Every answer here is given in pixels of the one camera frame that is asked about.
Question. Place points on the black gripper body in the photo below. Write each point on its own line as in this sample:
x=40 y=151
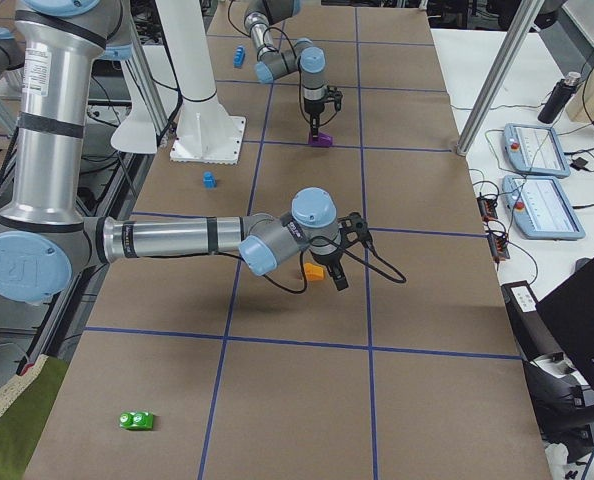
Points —
x=325 y=259
x=312 y=107

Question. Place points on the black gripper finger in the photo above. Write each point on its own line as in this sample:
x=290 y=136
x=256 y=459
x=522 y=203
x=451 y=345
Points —
x=337 y=274

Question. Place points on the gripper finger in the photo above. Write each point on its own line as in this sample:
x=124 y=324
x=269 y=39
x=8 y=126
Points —
x=314 y=126

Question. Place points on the purple trapezoid block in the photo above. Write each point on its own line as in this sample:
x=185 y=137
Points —
x=321 y=140

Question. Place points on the orange trapezoid block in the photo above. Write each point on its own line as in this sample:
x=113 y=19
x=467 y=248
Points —
x=314 y=272

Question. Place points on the long blue block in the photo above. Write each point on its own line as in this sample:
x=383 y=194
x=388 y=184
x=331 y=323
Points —
x=239 y=56

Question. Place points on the small blue block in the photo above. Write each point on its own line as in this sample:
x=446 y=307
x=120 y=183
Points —
x=209 y=180

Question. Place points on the small electronics board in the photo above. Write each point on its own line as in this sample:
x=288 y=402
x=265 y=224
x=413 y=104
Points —
x=495 y=231

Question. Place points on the near teach pendant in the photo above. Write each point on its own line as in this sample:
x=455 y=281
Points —
x=540 y=209

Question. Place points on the teach pendant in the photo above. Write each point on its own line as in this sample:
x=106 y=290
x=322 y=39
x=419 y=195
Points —
x=534 y=150
x=540 y=209

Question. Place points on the far teach pendant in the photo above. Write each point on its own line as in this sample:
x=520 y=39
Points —
x=534 y=150

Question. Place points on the black water bottle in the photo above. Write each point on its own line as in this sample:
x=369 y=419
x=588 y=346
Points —
x=561 y=93

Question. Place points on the green block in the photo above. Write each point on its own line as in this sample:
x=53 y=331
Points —
x=136 y=420

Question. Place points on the green cloth with fringe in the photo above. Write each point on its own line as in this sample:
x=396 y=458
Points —
x=25 y=403

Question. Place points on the white camera stand pedestal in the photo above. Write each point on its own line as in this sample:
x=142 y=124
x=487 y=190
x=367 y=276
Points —
x=205 y=131

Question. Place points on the aluminium frame post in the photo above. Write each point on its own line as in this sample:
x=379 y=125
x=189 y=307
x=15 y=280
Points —
x=512 y=42

